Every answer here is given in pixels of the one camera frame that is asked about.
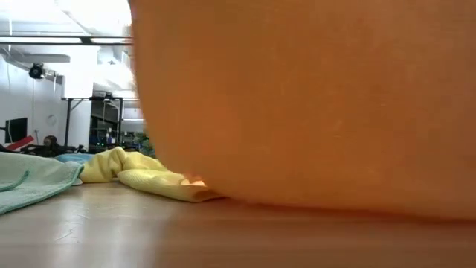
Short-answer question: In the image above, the orange microfiber towel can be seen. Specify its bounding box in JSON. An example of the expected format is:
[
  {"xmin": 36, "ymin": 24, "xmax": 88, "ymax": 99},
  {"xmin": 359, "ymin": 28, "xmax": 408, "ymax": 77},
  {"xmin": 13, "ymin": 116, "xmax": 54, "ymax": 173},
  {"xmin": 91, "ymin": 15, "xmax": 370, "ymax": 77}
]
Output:
[{"xmin": 129, "ymin": 0, "xmax": 476, "ymax": 223}]

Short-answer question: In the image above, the yellow microfiber towel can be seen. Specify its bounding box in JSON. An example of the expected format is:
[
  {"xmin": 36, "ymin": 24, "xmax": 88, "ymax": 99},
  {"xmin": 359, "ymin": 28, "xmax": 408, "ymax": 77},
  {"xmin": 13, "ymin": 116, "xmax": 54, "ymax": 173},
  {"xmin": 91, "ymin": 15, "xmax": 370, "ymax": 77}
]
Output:
[{"xmin": 79, "ymin": 146, "xmax": 225, "ymax": 203}]

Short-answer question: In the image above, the green microfiber towel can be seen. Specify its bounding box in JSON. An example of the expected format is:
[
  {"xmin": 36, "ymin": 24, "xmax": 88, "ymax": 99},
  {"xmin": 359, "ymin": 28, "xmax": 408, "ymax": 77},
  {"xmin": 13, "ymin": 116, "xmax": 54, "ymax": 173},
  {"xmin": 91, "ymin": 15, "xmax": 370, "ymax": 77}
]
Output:
[{"xmin": 0, "ymin": 151, "xmax": 85, "ymax": 216}]

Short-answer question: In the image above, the blue microfiber towel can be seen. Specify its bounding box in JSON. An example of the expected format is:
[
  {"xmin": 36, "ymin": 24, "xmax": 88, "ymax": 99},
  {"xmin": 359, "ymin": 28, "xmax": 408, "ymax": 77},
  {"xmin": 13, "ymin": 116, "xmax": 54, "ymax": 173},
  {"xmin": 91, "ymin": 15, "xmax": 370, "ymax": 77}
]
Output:
[{"xmin": 54, "ymin": 153, "xmax": 94, "ymax": 165}]

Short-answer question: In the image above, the person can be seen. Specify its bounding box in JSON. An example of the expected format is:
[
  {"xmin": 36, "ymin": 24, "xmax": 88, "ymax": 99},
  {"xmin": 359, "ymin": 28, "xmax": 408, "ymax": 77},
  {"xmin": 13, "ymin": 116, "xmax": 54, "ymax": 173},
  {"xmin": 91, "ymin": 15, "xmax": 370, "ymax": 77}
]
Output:
[{"xmin": 41, "ymin": 135, "xmax": 62, "ymax": 157}]

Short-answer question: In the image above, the black ceiling spotlight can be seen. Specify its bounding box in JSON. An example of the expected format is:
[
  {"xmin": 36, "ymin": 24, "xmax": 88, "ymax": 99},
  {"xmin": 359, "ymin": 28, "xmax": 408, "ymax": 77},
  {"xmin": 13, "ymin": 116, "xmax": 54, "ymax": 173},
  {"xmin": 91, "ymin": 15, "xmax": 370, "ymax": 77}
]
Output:
[{"xmin": 28, "ymin": 62, "xmax": 46, "ymax": 80}]

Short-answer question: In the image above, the red strip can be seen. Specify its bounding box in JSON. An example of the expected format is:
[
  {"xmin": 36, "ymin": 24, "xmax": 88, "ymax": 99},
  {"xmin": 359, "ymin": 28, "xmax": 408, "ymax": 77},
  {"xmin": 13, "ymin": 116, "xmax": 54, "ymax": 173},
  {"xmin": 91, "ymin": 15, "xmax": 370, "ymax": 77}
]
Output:
[{"xmin": 5, "ymin": 135, "xmax": 35, "ymax": 152}]

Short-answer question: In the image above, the black monitor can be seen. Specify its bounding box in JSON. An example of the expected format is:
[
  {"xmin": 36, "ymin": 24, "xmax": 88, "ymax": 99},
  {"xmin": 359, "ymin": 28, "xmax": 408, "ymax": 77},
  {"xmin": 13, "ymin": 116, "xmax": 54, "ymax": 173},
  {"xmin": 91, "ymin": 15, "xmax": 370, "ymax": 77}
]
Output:
[{"xmin": 4, "ymin": 117, "xmax": 29, "ymax": 144}]

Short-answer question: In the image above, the black station frame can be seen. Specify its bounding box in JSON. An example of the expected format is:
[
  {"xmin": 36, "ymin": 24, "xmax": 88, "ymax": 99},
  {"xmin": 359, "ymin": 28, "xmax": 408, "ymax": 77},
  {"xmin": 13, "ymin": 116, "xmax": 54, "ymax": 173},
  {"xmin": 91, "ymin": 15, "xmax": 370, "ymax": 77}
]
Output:
[{"xmin": 61, "ymin": 95, "xmax": 124, "ymax": 152}]

